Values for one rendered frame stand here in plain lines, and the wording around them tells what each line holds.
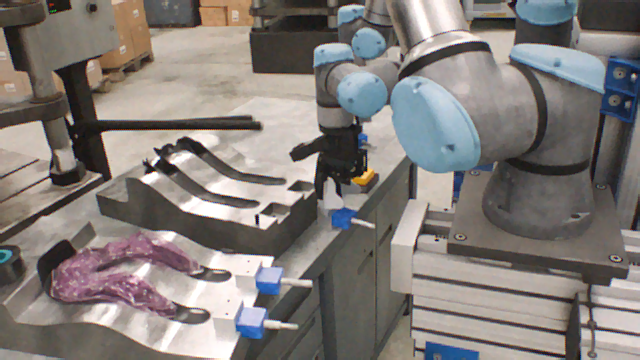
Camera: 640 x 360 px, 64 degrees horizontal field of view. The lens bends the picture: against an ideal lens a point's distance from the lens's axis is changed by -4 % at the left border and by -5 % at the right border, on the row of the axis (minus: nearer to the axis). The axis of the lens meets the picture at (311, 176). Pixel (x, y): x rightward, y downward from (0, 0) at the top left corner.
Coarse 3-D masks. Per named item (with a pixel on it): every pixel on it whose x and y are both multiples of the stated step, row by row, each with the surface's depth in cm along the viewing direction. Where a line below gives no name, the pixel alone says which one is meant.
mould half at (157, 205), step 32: (192, 160) 124; (224, 160) 128; (128, 192) 118; (160, 192) 113; (224, 192) 117; (256, 192) 116; (288, 192) 114; (160, 224) 118; (192, 224) 112; (224, 224) 107; (256, 224) 103; (288, 224) 109
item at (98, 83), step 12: (0, 36) 424; (0, 48) 430; (0, 60) 436; (96, 60) 477; (0, 72) 441; (12, 72) 438; (24, 72) 435; (96, 72) 478; (0, 84) 448; (12, 84) 445; (24, 84) 441; (60, 84) 434; (96, 84) 480; (108, 84) 499
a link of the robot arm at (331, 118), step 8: (320, 112) 103; (328, 112) 101; (336, 112) 101; (344, 112) 102; (320, 120) 104; (328, 120) 102; (336, 120) 102; (344, 120) 102; (352, 120) 104; (328, 128) 104; (336, 128) 103
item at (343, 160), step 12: (324, 132) 104; (336, 132) 103; (348, 132) 103; (360, 132) 105; (336, 144) 107; (348, 144) 104; (324, 156) 107; (336, 156) 107; (348, 156) 105; (360, 156) 107; (324, 168) 108; (336, 168) 108; (348, 168) 104; (360, 168) 109; (348, 180) 106
